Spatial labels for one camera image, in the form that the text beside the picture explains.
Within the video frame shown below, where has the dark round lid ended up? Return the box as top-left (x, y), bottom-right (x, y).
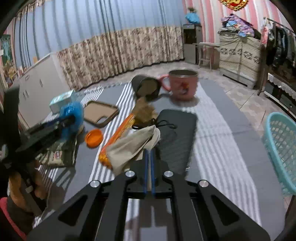
top-left (131, 75), bottom-right (162, 101)

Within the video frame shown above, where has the clothes rack with dark garments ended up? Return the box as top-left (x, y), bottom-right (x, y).
top-left (259, 17), bottom-right (295, 95)

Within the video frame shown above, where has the grey striped table cloth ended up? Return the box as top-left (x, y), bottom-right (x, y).
top-left (32, 78), bottom-right (287, 241)

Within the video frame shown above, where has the water dispenser cabinet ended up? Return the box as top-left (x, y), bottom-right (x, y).
top-left (182, 24), bottom-right (203, 64)

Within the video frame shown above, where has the person hand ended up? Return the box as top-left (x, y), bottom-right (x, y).
top-left (9, 160), bottom-right (48, 212)

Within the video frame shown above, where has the light blue plastic laundry basket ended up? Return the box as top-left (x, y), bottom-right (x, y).
top-left (262, 112), bottom-right (296, 196)

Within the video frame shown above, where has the blue bag on dispenser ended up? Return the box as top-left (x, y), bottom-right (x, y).
top-left (185, 7), bottom-right (201, 24)

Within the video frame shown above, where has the teal tissue box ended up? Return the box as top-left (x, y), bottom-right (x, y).
top-left (49, 90), bottom-right (76, 114)

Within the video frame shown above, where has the brown rectangular tray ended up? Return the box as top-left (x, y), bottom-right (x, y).
top-left (84, 101), bottom-right (119, 128)

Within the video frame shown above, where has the red gold heart wall decoration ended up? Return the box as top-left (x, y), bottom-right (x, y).
top-left (220, 0), bottom-right (249, 11)

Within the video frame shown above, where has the low bench with lace cover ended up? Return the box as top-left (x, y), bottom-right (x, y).
top-left (264, 73), bottom-right (295, 118)

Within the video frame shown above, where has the white sideboard cabinet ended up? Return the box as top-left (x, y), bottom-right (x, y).
top-left (13, 53), bottom-right (70, 128)

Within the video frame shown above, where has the beige cloth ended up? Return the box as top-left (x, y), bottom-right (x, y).
top-left (106, 125), bottom-right (161, 176)

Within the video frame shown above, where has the blue and floral curtain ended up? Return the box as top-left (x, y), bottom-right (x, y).
top-left (14, 1), bottom-right (185, 90)

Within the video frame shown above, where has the blue plastic wrapper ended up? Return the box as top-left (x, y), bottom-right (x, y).
top-left (59, 101), bottom-right (84, 139)

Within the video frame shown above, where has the cloth-covered cabinet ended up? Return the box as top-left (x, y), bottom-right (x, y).
top-left (219, 31), bottom-right (260, 89)

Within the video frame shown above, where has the pink metal-rimmed mug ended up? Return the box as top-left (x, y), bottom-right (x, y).
top-left (158, 69), bottom-right (198, 101)

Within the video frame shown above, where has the printed paper package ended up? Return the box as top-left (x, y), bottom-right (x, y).
top-left (36, 137), bottom-right (77, 167)

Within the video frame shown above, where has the pile of colourful clothes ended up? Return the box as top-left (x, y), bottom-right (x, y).
top-left (218, 14), bottom-right (255, 37)

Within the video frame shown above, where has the orange plastic lid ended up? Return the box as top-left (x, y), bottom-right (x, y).
top-left (85, 129), bottom-right (103, 149)

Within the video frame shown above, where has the orange snack packet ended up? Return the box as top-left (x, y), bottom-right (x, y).
top-left (98, 113), bottom-right (135, 169)

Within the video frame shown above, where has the black ribbed foam pad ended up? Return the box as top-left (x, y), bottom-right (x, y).
top-left (156, 109), bottom-right (198, 177)

